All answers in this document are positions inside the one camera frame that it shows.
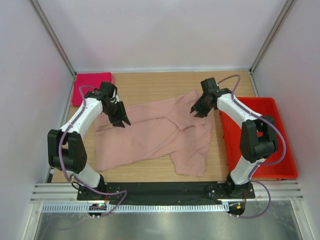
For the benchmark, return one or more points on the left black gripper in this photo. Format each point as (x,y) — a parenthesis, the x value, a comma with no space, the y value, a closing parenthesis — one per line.
(117,121)

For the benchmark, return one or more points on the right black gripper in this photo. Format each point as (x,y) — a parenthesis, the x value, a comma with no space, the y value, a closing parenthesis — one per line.
(201,113)

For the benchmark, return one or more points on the dusty pink t shirt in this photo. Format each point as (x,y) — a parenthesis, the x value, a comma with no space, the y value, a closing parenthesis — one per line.
(158,128)

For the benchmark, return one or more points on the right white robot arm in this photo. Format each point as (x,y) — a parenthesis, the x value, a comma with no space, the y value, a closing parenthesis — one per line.
(258,137)

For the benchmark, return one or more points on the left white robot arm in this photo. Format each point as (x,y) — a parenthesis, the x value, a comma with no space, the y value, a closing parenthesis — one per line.
(66,149)

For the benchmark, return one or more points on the folded magenta t shirt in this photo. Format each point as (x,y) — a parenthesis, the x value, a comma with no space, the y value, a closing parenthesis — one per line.
(85,82)

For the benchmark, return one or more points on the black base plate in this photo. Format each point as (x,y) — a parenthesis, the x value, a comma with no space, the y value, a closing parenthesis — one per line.
(165,193)

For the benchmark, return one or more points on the aluminium rail profile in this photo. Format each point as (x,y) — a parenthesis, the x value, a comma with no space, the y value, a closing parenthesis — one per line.
(53,193)

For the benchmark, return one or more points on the white slotted cable duct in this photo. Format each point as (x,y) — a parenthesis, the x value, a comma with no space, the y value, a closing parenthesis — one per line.
(98,207)

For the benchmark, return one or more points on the left aluminium frame post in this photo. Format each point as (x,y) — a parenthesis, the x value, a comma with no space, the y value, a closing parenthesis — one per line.
(52,35)

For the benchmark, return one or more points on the aluminium frame post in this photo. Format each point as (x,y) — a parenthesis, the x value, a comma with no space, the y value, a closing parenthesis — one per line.
(52,35)
(282,15)

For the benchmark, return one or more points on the right aluminium frame post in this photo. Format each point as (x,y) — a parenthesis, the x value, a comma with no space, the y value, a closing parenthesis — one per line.
(282,15)

